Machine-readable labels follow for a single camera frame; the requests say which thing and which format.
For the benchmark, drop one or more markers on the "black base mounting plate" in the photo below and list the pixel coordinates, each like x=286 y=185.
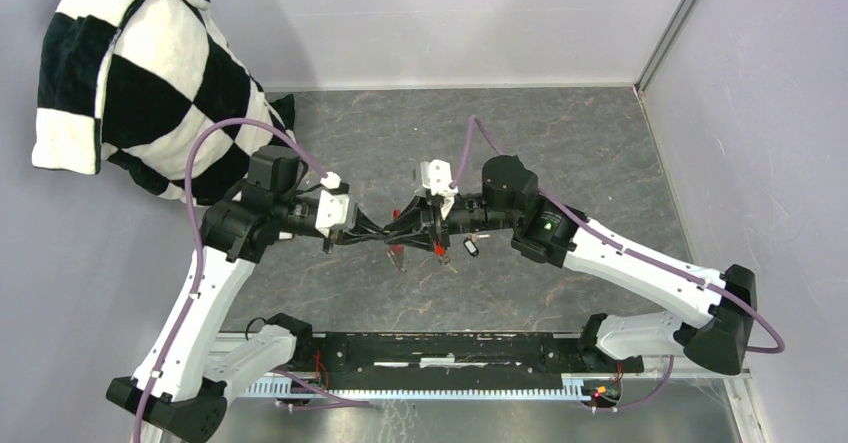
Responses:
x=450 y=361

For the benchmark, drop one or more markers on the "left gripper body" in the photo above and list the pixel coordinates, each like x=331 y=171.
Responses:
x=344 y=231

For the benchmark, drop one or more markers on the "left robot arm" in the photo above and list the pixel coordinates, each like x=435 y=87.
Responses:
x=212 y=281

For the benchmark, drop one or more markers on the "black white checkered cloth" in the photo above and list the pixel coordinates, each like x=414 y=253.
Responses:
x=152 y=87

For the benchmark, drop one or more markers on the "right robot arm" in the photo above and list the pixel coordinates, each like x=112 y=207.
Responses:
x=705 y=313

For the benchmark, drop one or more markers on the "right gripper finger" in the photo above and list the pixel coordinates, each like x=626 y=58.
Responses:
x=409 y=222
x=421 y=241

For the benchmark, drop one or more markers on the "aluminium frame rail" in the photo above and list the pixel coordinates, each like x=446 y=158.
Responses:
x=605 y=391

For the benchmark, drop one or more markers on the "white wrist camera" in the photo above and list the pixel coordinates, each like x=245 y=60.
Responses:
x=335 y=205
x=435 y=183

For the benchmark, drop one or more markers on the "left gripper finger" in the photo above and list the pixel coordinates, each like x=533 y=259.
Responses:
x=371 y=236
x=365 y=226

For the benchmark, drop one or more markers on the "key with red tag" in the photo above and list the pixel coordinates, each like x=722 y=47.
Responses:
x=443 y=257

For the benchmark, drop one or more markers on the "key with black tag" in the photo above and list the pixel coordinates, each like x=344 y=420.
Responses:
x=471 y=243

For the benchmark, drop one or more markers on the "white toothed cable duct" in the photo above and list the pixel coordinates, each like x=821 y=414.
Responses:
x=281 y=387

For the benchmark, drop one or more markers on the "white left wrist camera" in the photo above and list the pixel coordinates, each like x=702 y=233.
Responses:
x=335 y=205

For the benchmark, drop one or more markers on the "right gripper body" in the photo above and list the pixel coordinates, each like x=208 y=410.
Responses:
x=434 y=227

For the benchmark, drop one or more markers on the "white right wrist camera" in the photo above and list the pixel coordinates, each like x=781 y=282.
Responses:
x=435 y=183

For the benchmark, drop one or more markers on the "metal key organizer red handle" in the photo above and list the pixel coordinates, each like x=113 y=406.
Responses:
x=396 y=255

